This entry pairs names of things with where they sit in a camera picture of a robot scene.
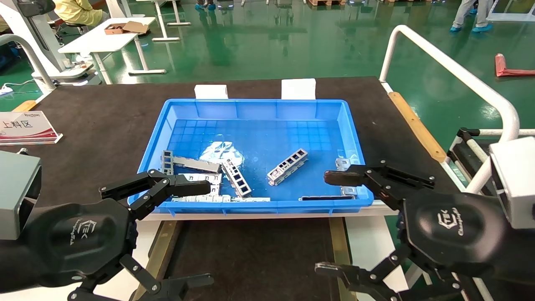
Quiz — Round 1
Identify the person in yellow jacket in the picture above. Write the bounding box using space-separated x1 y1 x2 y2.
53 0 110 26

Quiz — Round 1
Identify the long wooden edge strip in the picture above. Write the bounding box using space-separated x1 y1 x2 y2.
388 92 448 163

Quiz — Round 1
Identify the long silver L bracket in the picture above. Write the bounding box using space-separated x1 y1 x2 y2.
161 150 221 175

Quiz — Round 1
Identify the red floor object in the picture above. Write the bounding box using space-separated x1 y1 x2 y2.
495 53 535 77

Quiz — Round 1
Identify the tall white foam block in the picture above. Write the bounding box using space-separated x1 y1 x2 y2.
281 79 317 100

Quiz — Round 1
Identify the blue plastic bin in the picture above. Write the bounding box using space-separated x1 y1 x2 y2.
127 99 375 214

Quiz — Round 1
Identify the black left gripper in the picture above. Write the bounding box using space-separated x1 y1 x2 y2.
0 169 215 301

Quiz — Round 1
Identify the brass edge strip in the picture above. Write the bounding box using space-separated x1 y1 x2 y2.
133 220 181 301
329 217 357 301

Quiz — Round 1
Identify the white table frame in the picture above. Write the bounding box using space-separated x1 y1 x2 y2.
136 0 192 42

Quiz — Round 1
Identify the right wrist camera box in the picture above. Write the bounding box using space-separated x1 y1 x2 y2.
489 137 535 230

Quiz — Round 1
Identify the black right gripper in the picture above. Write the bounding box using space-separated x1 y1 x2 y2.
314 161 535 301

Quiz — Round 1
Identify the clear plastic bag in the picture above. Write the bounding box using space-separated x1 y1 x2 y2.
200 141 244 166

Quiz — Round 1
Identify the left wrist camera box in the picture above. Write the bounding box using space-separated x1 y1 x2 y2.
0 150 42 241

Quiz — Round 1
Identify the grey curved tube rail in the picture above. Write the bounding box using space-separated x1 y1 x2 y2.
0 33 57 93

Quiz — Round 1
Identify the white machine stand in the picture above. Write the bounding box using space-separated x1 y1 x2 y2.
0 0 101 86

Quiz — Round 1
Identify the white tube guard rail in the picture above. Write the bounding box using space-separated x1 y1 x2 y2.
378 24 535 195

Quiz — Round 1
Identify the white floor frame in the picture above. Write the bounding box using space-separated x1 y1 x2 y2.
487 0 535 22

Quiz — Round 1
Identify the acrylic sign placard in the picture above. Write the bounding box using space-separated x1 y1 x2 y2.
0 111 64 146

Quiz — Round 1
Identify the open cardboard box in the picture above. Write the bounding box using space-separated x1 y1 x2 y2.
104 21 149 35

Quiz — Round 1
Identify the white work table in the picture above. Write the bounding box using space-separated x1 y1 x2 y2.
58 17 168 85

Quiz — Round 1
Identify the black rubber table mat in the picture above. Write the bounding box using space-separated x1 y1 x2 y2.
0 76 450 212

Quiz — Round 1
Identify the person in grey trousers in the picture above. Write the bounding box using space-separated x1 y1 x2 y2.
449 0 494 33

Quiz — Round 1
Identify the flat silver metal plate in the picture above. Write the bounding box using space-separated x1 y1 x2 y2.
173 173 222 197

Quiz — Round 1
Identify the silver metal bracket with cutouts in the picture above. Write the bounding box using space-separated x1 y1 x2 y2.
221 159 253 197
267 148 309 186

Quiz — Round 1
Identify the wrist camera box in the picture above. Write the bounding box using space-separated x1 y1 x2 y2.
0 150 42 241
489 137 535 230

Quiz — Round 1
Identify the silver clip bracket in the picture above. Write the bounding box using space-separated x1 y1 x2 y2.
335 158 361 197

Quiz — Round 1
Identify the small white foam block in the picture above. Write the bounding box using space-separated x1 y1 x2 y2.
195 85 229 100

